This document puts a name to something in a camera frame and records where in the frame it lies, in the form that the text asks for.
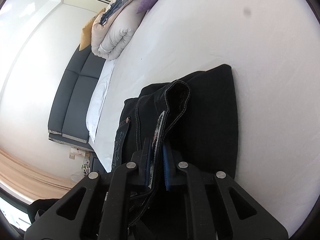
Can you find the black denim pants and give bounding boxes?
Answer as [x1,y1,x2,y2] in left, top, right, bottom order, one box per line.
[28,64,239,240]

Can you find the dark grey padded headboard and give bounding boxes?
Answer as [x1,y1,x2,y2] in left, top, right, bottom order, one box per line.
[48,46,105,152]

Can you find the white flat pillow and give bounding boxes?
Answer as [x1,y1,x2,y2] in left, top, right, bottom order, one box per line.
[86,59,117,142]

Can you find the folded beige duvet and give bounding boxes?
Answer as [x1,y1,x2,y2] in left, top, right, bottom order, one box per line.
[91,0,145,61]

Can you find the mustard yellow pillow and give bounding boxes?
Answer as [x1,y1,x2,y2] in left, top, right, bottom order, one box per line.
[79,8,106,51]

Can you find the white bed mattress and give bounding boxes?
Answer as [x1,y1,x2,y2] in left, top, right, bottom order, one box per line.
[92,0,319,235]

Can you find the folded blue jeans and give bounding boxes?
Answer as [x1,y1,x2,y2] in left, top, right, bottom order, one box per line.
[99,0,133,25]

